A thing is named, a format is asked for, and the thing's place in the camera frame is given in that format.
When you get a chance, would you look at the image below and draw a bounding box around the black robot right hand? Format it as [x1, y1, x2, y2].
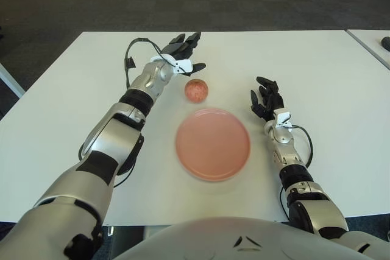
[250, 76, 286, 122]

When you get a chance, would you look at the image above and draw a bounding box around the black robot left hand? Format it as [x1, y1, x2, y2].
[160, 31, 207, 77]

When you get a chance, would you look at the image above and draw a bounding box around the red apple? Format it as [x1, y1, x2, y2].
[184, 79, 210, 104]

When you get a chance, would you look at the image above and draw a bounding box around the pink round plate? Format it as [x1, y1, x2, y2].
[175, 107, 252, 183]

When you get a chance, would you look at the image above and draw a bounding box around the silver robot torso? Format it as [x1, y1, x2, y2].
[112, 216, 390, 260]

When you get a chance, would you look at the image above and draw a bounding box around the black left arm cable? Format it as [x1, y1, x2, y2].
[78, 37, 167, 188]

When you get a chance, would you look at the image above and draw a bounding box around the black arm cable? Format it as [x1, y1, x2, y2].
[78, 37, 167, 188]
[289, 124, 314, 169]

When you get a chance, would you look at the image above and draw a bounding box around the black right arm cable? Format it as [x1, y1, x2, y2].
[289, 124, 314, 169]

